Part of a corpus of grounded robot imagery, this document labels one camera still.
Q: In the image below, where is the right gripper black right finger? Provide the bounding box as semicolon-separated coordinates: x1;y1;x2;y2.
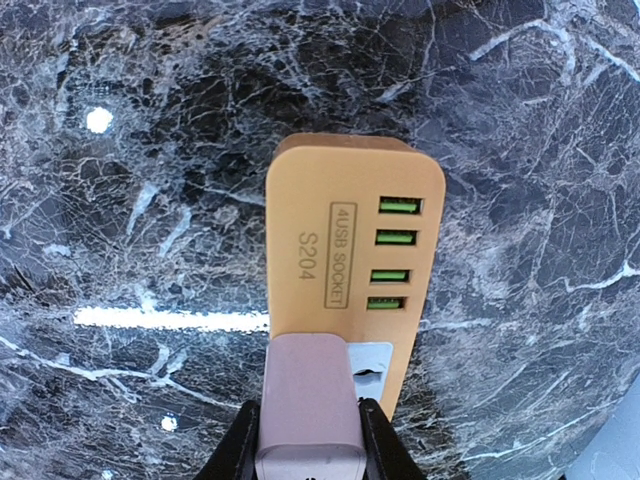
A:
359;398;425;480

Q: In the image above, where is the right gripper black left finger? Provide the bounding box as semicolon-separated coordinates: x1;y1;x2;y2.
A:
194;400;260;480

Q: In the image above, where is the pink plug adapter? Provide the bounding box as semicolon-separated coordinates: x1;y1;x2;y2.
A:
255;333;366;480

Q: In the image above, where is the orange power strip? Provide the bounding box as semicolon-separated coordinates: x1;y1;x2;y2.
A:
266;133;446;415

